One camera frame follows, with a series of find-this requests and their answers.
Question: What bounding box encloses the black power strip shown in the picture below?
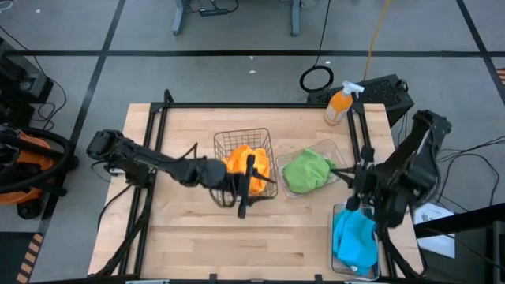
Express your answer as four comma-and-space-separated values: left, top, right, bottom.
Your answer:
199, 7, 230, 17

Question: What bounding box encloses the clear plastic bin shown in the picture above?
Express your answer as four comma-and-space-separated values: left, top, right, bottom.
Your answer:
275, 138, 348, 199
330, 201, 382, 282

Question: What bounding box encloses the metal wire basket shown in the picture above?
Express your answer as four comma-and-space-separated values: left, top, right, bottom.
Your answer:
212, 127, 279, 200

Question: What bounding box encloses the black overhead crossbeam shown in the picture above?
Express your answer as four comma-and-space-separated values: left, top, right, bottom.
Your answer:
413, 203, 505, 284

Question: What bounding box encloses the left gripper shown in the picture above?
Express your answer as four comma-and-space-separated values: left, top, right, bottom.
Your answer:
227, 155, 278, 219

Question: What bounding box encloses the black cable bundle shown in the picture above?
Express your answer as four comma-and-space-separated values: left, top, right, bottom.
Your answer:
433, 136, 505, 214

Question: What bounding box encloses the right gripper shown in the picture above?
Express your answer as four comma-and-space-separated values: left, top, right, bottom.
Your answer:
330, 146, 382, 212

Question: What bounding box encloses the yellow cable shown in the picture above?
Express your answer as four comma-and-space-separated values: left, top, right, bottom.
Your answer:
362, 0, 392, 82

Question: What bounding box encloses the grey desk leg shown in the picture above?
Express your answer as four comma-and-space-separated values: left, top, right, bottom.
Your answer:
290, 0, 304, 38
172, 0, 189, 36

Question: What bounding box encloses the black thin cable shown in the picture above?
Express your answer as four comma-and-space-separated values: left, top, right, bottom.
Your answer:
0, 25, 68, 131

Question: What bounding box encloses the black coiled cable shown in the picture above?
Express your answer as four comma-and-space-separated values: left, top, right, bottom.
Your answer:
298, 0, 335, 95

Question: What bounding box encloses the black aluminium extrusion frame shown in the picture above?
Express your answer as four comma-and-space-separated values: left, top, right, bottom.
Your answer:
92, 88, 427, 284

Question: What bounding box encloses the black perforated computer tower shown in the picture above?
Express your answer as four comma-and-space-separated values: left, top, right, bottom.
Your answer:
306, 73, 415, 128

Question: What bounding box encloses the orange black shop vacuum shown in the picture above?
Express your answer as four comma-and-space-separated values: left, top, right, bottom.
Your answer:
0, 122, 80, 220

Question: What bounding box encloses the orange spray bottle white trigger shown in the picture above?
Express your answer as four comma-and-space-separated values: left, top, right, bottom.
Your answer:
324, 80, 365, 126

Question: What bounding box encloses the white printed paper sheet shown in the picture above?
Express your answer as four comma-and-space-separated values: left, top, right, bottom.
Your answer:
412, 203, 457, 260

